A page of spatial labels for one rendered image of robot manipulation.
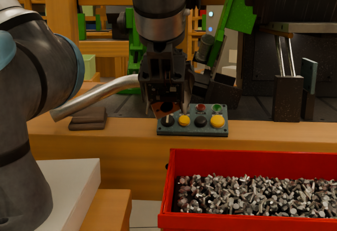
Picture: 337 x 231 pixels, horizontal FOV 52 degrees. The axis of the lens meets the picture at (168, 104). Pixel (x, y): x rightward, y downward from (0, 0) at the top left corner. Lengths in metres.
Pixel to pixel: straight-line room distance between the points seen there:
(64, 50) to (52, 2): 0.84
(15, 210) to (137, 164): 0.36
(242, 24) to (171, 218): 0.62
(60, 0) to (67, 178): 0.91
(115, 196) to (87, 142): 0.19
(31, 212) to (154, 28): 0.28
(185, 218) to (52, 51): 0.30
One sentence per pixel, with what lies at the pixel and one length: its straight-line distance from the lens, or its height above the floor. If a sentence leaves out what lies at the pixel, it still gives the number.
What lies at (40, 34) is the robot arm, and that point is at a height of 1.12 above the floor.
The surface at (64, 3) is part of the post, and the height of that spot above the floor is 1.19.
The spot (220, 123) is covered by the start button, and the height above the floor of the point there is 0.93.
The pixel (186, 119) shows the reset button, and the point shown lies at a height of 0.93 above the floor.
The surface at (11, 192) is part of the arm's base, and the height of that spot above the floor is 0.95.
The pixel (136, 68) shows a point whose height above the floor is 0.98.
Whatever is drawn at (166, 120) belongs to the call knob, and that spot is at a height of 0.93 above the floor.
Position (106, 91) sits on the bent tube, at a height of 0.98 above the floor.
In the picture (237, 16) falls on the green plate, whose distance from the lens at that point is 0.93.
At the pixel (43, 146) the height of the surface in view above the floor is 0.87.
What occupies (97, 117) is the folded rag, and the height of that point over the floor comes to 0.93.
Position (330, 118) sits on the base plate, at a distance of 0.94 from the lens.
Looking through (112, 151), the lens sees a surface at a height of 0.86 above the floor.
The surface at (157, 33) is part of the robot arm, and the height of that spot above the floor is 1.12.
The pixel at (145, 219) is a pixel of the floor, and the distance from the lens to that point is 2.12.
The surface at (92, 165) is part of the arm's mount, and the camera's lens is 0.61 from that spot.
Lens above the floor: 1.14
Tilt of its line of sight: 14 degrees down
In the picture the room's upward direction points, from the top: straight up
